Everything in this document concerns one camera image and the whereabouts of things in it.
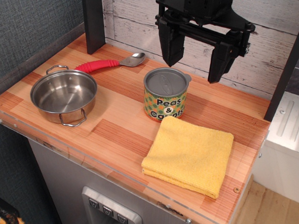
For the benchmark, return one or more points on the grey toy fridge cabinet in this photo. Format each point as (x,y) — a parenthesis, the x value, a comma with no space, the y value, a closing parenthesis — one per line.
(65,180)

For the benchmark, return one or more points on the red handled metal spoon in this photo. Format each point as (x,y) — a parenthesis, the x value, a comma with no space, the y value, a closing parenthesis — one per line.
(131,61)

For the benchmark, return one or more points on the left dark vertical post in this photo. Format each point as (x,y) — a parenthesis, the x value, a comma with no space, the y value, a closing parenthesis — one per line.
(94,24)

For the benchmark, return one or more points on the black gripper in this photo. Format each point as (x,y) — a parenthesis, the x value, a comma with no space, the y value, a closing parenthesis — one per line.
(213,22)

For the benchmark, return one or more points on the folded yellow cloth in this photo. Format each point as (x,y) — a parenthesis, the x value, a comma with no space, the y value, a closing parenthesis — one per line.
(189,156)

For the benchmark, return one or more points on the dark vertical post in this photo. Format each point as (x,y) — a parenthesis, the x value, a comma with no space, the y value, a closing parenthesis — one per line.
(94,24)
(283,81)

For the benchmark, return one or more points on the peas and carrots can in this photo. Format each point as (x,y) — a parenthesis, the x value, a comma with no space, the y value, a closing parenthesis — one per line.
(165,93)

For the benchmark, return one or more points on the black orange object bottom left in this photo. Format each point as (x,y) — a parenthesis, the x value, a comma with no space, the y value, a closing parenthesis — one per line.
(1,213)

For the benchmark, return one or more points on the clear acrylic edge guard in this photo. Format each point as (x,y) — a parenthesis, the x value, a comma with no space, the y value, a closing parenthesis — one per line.
(117,153)

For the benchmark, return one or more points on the small steel pot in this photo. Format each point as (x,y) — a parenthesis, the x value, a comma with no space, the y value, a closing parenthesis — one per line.
(64,96)

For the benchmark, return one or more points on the right dark vertical post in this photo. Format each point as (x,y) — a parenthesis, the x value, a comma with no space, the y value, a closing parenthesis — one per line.
(283,81)

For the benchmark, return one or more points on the silver dispenser button panel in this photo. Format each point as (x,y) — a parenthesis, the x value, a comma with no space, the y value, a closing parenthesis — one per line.
(103,210)

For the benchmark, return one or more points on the white toy sink unit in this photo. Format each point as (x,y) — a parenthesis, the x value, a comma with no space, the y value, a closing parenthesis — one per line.
(277,165)

